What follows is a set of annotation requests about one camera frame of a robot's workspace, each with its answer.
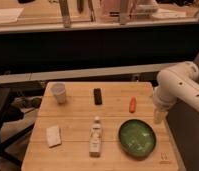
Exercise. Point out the orange carrot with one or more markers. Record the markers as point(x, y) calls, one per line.
point(132, 106)

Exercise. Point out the white plastic bottle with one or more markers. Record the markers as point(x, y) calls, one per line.
point(95, 138)

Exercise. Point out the black chair at left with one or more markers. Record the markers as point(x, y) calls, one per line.
point(5, 100)

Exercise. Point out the white paper sheet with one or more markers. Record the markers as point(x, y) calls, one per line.
point(10, 15)

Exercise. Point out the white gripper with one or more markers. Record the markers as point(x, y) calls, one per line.
point(159, 115)

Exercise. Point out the white paper cup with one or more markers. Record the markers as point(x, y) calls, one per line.
point(59, 92)

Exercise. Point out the green round bowl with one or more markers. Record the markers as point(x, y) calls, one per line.
point(137, 138)

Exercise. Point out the black rectangular block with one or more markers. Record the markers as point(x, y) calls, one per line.
point(97, 96)

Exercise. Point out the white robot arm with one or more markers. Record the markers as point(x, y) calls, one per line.
point(175, 82)

